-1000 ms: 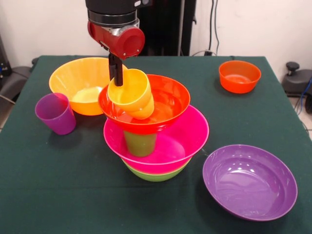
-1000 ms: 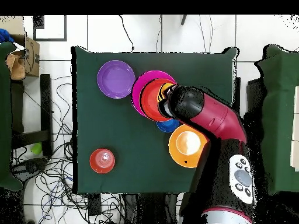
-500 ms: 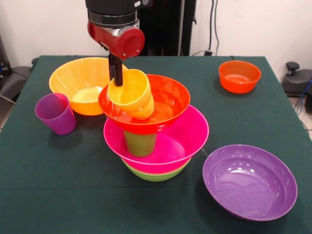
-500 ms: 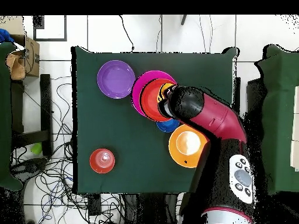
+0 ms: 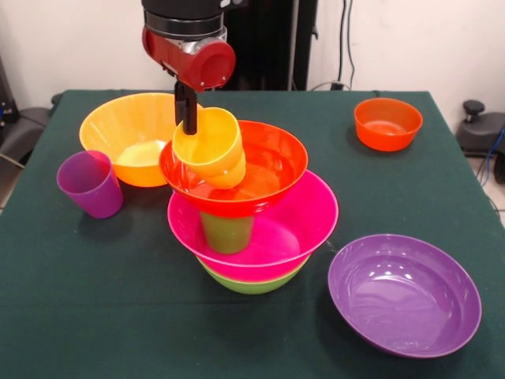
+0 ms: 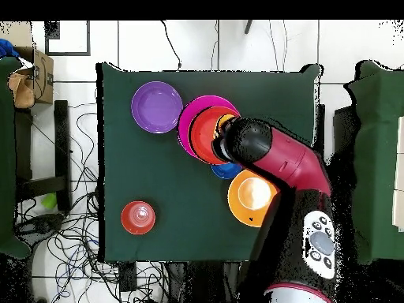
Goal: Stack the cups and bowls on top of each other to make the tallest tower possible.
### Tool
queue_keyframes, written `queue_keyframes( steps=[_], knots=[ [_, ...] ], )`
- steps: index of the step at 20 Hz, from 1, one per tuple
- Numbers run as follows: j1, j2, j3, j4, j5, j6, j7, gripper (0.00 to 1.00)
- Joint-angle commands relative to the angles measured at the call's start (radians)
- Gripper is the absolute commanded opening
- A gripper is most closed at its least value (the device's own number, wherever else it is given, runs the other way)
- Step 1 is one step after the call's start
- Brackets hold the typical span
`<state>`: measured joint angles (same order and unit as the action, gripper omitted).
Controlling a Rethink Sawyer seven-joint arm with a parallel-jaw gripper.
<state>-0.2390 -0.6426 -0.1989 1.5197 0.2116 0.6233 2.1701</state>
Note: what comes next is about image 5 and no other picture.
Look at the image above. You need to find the black floor base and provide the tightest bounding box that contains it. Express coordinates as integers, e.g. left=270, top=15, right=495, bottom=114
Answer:
left=0, top=106, right=52, bottom=163
left=457, top=100, right=505, bottom=159

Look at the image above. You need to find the green bowl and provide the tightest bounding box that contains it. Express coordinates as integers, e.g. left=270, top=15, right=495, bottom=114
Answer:
left=196, top=256, right=309, bottom=295

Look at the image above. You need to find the dark green tablecloth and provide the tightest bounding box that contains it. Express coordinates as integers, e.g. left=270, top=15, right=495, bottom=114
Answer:
left=0, top=89, right=505, bottom=379

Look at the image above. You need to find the yellow cup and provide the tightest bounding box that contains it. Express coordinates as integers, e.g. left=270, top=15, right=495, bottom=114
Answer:
left=171, top=107, right=247, bottom=190

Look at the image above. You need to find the large red shallow bowl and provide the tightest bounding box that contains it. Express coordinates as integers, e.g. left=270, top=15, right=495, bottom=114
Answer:
left=158, top=120, right=309, bottom=219

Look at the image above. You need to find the green cup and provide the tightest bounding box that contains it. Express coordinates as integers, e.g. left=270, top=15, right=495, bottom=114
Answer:
left=199, top=211, right=255, bottom=255

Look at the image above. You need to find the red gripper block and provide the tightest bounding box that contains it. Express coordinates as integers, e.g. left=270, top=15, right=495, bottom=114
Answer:
left=141, top=25, right=237, bottom=137

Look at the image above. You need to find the large orange bowl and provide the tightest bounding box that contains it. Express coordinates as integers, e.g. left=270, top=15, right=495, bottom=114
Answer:
left=78, top=92, right=204, bottom=188

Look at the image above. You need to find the large purple shallow bowl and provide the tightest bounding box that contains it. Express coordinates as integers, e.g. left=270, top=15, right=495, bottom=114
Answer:
left=327, top=233, right=483, bottom=358

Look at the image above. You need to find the small red bowl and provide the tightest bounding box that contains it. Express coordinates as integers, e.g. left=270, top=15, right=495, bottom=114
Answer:
left=353, top=97, right=425, bottom=152

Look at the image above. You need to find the purple cup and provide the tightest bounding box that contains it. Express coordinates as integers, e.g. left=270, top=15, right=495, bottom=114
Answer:
left=56, top=150, right=125, bottom=220

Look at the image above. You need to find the large pink bowl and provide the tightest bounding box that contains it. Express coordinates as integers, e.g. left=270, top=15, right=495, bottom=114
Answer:
left=166, top=169, right=340, bottom=283

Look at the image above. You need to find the black hanging cable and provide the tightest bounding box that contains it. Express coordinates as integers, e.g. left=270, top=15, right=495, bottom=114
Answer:
left=339, top=0, right=356, bottom=90

